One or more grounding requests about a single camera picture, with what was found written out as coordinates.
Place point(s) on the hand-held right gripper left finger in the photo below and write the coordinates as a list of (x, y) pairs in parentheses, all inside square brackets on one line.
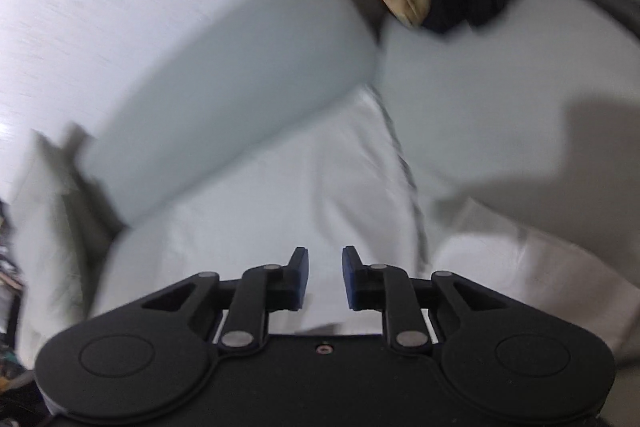
[(300, 277)]

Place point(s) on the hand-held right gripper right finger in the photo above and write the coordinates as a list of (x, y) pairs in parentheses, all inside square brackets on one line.
[(350, 277)]

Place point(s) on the light grey t-shirt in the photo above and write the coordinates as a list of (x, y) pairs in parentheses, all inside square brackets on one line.
[(250, 232)]

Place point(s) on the grey sofa backrest cushion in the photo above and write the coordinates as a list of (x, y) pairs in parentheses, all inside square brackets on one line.
[(225, 97)]

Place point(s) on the grey sofa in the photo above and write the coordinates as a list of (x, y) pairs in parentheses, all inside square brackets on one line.
[(500, 82)]

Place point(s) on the small grey-green pillow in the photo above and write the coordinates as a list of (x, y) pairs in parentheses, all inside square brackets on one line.
[(45, 232)]

